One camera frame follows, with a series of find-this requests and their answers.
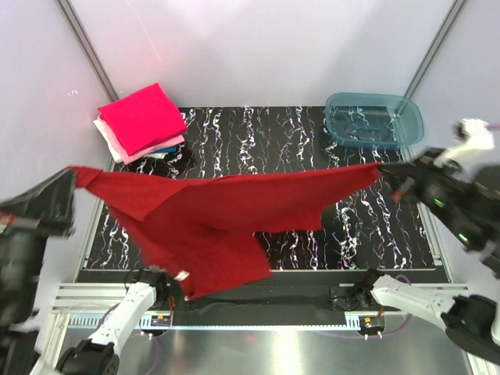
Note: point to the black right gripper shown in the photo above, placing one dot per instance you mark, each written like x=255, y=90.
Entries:
x=409, y=173

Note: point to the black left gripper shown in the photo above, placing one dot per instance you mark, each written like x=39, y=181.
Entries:
x=48, y=205

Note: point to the dark red t-shirt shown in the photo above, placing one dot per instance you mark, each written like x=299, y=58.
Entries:
x=202, y=231

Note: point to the teal translucent plastic bin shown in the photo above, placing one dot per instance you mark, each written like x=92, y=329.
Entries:
x=362, y=120

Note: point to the folded white t-shirt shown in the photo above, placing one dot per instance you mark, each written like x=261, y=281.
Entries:
x=118, y=153

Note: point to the folded magenta t-shirt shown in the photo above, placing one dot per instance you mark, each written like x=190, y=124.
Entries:
x=143, y=119

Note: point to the folded teal t-shirt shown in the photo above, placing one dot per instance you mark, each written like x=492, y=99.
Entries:
x=167, y=150

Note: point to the right small electronics board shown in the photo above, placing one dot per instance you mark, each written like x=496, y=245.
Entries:
x=372, y=323

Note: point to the small electronics board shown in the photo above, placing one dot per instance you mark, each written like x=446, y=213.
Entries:
x=372, y=323
x=161, y=320

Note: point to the left small electronics board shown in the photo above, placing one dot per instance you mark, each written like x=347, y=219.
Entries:
x=161, y=320

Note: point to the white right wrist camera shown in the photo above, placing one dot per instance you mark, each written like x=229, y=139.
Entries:
x=475, y=138

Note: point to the left aluminium frame post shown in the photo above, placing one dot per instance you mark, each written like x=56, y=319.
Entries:
x=70, y=15

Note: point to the aluminium frame post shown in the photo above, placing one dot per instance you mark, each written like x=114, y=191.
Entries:
x=70, y=15
x=451, y=18

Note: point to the right aluminium frame post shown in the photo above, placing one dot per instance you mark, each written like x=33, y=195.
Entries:
x=451, y=18

